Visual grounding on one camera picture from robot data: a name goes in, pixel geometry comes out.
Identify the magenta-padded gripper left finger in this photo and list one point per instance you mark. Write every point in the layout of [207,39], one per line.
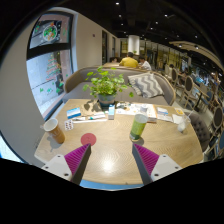
[77,159]

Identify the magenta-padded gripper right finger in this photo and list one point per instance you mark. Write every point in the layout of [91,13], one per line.
[146,159]

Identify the clear green-label water bottle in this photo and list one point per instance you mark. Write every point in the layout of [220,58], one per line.
[137,128]

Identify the flat round red coaster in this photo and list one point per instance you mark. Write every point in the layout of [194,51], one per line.
[88,139]

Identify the blister pill pack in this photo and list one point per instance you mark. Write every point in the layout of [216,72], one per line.
[69,125]

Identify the brown paper cup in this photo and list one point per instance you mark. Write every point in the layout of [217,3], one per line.
[55,131]

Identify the white ointment tube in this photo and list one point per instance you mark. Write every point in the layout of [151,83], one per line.
[90,118]

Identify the flat blue medicine box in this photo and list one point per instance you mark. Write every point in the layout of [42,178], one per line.
[73,113]

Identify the clear plastic cup with straw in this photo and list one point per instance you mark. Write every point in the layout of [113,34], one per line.
[183,125]

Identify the small white-blue flat box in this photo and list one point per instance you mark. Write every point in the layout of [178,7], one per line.
[162,111]

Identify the printed paper leaflet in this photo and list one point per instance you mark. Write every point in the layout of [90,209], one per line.
[128,109]

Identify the yellow card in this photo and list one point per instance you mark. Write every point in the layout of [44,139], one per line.
[179,112]

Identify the grey tufted chair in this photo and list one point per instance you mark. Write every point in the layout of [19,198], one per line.
[200,130]

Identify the grey chevron cushion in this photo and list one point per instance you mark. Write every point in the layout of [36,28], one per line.
[146,85]

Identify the grey curved sofa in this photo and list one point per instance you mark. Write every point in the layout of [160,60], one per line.
[78,85]

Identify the green potted plant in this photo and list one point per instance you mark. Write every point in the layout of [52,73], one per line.
[106,85]

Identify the group of dining chairs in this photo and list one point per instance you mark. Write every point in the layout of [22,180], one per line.
[188,85]

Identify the window with festive stickers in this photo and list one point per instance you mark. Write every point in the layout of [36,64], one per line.
[46,73]

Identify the person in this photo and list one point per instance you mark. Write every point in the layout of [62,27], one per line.
[128,62]
[145,64]

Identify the group of ceiling lights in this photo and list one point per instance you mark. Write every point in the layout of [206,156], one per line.
[166,15]

